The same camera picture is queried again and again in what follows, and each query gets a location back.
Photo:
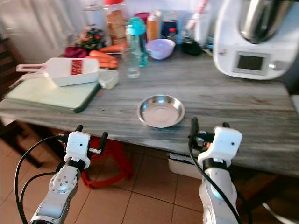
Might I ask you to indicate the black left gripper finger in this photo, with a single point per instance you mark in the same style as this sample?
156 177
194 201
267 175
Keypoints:
103 141
79 129

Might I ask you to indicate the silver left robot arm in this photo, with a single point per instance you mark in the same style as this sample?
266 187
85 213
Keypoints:
58 186

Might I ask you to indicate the clear drinking glass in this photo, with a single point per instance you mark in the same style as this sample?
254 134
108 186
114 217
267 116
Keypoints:
132 65

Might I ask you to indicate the red stool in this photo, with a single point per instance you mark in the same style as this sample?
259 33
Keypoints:
119 163

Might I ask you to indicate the dark blue jar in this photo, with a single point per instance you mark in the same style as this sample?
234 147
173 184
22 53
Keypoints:
169 30

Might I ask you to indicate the white mandoline slicer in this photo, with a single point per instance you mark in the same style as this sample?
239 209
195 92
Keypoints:
58 73

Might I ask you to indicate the orange bottle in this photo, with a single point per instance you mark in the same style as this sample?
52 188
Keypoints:
152 28

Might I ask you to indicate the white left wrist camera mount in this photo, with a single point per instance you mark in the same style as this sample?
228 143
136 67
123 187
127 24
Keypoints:
78 144

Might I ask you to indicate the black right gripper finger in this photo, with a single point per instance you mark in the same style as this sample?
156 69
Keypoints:
226 125
194 128

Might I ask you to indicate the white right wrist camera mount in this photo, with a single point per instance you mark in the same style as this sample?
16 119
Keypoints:
226 140

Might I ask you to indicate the pale green cutting board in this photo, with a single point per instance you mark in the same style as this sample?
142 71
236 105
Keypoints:
49 95

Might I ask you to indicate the clear bottle with red stripe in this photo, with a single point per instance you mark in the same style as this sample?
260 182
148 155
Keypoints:
199 23

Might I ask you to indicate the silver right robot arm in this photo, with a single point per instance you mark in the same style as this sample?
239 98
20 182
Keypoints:
212 196

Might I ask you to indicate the tall jar with red lid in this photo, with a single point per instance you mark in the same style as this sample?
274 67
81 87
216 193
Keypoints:
115 25

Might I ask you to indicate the lilac plastic bowl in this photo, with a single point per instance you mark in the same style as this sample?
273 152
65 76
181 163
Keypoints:
160 49

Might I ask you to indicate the small clear plastic container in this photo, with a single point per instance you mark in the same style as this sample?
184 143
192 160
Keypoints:
108 80

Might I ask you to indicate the round stainless steel plate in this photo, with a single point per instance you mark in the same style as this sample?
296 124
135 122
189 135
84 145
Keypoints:
161 112

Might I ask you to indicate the dark red vegetable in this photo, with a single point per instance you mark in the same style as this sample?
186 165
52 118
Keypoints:
74 52

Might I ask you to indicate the small black object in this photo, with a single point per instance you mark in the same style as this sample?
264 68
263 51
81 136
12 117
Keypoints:
191 48

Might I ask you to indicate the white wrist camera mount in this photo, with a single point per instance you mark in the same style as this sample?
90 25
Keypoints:
226 140
78 144

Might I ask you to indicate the white plastic box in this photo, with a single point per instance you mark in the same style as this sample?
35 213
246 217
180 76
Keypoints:
182 165

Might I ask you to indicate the orange carrot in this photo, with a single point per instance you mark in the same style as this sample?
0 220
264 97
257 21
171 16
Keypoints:
102 56
111 48
109 65

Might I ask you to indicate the teal plastic water bottle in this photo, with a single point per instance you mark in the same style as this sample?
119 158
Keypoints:
138 39

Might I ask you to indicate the white kitchen machine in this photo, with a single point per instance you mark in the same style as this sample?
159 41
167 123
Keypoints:
226 53

